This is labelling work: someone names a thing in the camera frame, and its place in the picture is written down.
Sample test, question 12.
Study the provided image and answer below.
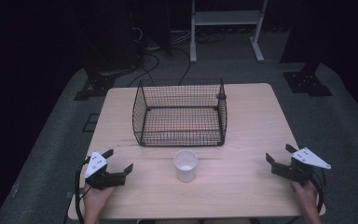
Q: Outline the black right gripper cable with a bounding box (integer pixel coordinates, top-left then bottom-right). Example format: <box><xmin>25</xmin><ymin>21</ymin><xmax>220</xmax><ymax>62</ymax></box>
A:
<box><xmin>310</xmin><ymin>168</ymin><xmax>328</xmax><ymax>215</ymax></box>

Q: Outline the person's right hand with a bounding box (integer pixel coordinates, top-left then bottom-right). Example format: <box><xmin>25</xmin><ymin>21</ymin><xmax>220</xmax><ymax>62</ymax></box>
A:
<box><xmin>290</xmin><ymin>179</ymin><xmax>320</xmax><ymax>213</ymax></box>

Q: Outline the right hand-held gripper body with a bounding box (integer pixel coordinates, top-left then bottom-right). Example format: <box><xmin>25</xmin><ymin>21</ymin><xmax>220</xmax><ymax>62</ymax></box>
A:
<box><xmin>270</xmin><ymin>147</ymin><xmax>332</xmax><ymax>186</ymax></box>

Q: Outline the black wire mesh basket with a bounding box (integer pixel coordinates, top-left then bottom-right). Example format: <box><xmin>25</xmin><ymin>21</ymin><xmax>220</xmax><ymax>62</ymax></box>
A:
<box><xmin>131</xmin><ymin>77</ymin><xmax>228</xmax><ymax>148</ymax></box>

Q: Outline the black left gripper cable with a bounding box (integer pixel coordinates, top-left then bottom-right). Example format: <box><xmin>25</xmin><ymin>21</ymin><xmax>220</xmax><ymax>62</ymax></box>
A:
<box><xmin>74</xmin><ymin>156</ymin><xmax>91</xmax><ymax>224</ymax></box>

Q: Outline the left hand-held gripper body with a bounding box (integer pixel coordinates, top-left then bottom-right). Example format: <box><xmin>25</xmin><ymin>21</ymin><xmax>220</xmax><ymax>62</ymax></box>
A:
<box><xmin>83</xmin><ymin>150</ymin><xmax>128</xmax><ymax>191</ymax></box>

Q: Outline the black square floor frame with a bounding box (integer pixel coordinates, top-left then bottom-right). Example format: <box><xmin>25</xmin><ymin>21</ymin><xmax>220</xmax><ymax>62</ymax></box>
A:
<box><xmin>81</xmin><ymin>113</ymin><xmax>101</xmax><ymax>133</ymax></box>

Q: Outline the white plastic cup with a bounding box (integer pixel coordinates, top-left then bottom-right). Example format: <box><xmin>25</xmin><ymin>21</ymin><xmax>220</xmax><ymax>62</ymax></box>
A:
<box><xmin>172</xmin><ymin>149</ymin><xmax>199</xmax><ymax>184</ymax></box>

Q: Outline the black floor cable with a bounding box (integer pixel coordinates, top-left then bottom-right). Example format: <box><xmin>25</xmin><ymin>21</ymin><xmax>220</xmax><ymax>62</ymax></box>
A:
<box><xmin>171</xmin><ymin>46</ymin><xmax>192</xmax><ymax>86</ymax></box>
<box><xmin>127</xmin><ymin>51</ymin><xmax>161</xmax><ymax>89</ymax></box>

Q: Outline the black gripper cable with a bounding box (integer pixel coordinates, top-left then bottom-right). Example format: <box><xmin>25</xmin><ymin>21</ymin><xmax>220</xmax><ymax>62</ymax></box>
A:
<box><xmin>74</xmin><ymin>156</ymin><xmax>91</xmax><ymax>224</ymax></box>
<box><xmin>310</xmin><ymin>168</ymin><xmax>328</xmax><ymax>215</ymax></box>

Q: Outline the white metal stand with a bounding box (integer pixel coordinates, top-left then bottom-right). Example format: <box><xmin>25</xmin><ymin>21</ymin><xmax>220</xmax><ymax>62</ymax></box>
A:
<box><xmin>189</xmin><ymin>0</ymin><xmax>269</xmax><ymax>64</ymax></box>

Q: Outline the person's left hand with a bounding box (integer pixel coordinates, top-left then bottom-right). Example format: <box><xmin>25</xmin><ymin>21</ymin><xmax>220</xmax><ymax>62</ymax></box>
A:
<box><xmin>82</xmin><ymin>181</ymin><xmax>117</xmax><ymax>217</ymax></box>

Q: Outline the black stand base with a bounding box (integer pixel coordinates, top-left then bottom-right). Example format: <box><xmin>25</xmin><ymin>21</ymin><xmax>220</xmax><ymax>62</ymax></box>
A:
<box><xmin>282</xmin><ymin>61</ymin><xmax>334</xmax><ymax>98</ymax></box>
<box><xmin>73</xmin><ymin>68</ymin><xmax>117</xmax><ymax>102</ymax></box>

